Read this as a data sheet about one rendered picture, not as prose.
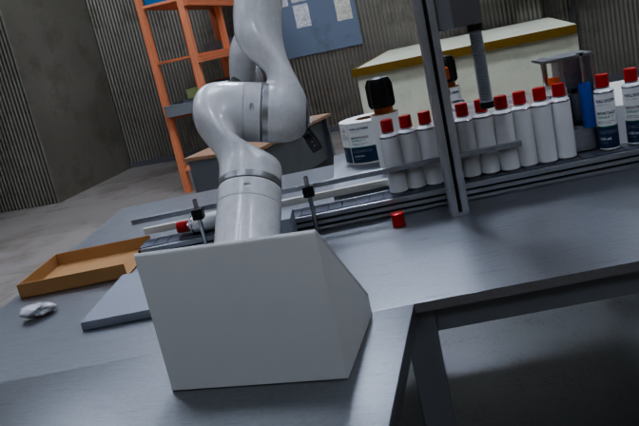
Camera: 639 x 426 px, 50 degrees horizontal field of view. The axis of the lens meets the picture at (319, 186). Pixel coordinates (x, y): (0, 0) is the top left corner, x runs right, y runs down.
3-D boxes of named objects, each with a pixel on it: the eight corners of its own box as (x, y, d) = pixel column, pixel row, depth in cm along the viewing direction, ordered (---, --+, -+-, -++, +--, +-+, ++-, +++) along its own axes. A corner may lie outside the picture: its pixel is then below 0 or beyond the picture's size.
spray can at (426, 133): (446, 180, 189) (433, 107, 184) (445, 184, 184) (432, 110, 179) (427, 183, 190) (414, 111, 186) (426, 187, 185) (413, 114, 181)
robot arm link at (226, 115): (281, 176, 123) (285, 70, 134) (179, 173, 122) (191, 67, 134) (281, 205, 134) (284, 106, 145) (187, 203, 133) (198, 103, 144)
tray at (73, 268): (152, 247, 206) (149, 235, 205) (127, 278, 181) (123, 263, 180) (58, 266, 208) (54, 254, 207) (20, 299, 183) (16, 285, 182)
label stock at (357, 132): (339, 167, 238) (331, 126, 235) (355, 154, 256) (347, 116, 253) (394, 160, 231) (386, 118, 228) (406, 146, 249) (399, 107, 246)
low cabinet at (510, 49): (558, 93, 854) (548, 16, 834) (590, 129, 616) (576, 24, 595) (397, 122, 908) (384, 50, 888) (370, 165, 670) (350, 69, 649)
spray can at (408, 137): (421, 183, 190) (408, 112, 186) (430, 186, 186) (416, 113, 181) (405, 188, 189) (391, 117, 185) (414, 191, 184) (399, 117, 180)
